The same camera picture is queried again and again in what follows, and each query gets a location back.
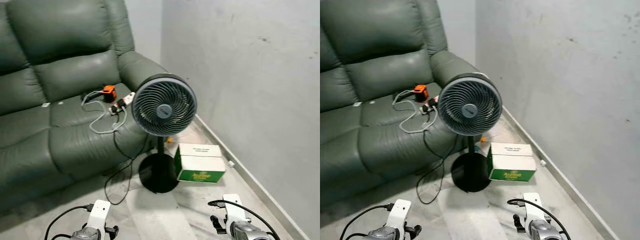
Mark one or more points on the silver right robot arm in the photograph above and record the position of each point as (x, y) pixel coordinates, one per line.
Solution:
(545, 231)
(247, 232)

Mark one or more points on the white power strip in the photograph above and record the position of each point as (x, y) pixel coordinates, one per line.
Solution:
(125, 101)
(431, 104)

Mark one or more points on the green and white cardboard box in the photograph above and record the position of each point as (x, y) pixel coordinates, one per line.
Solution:
(512, 161)
(200, 162)

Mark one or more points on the black pedestal fan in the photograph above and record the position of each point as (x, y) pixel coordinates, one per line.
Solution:
(164, 107)
(469, 107)

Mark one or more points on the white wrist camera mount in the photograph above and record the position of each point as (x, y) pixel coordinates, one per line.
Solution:
(532, 207)
(402, 214)
(99, 215)
(234, 210)

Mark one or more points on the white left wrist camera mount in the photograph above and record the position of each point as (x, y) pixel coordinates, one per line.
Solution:
(402, 214)
(99, 215)

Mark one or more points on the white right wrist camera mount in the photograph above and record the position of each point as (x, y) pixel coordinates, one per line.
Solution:
(532, 207)
(234, 210)

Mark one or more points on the orange and black charger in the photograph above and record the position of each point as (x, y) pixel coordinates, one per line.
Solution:
(421, 92)
(109, 92)

